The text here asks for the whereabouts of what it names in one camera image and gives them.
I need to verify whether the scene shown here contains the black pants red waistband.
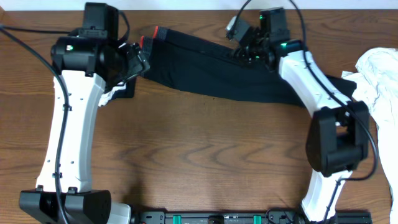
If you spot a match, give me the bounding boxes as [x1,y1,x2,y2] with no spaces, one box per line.
[138,26,357,108]

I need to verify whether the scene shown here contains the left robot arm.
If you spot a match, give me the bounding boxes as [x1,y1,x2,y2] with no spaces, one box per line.
[19,2,150,223]

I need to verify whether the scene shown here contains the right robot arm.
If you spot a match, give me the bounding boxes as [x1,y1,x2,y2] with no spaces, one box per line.
[226,7,372,223]

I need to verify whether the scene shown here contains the black folded garment under white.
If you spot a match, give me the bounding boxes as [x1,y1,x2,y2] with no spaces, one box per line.
[111,79,136,100]

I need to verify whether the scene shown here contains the white folded cloth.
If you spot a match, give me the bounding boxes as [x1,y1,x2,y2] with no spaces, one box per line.
[98,82,127,107]

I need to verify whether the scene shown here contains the white crumpled garment right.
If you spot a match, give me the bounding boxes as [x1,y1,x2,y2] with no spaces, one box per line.
[341,47,397,223]

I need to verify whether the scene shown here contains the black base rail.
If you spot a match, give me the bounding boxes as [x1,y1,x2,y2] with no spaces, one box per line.
[130,210,374,224]

